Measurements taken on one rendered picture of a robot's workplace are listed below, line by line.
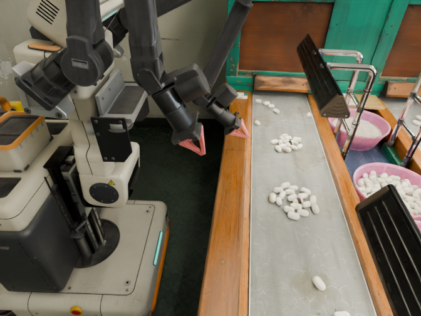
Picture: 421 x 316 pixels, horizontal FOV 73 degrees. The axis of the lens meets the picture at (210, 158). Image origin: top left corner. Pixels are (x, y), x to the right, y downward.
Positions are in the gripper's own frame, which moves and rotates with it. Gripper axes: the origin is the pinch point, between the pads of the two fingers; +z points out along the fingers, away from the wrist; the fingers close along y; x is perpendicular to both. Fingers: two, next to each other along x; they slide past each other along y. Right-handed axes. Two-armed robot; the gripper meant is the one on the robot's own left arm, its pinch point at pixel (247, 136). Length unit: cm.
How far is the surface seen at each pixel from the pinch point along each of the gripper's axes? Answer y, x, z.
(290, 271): -52, -2, 16
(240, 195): -27.2, 5.3, 3.5
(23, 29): 122, 111, -142
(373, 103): 47, -38, 50
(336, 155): 0.0, -18.7, 30.8
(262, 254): -47.1, 2.7, 10.8
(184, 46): 134, 38, -38
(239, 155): -5.0, 6.0, 2.0
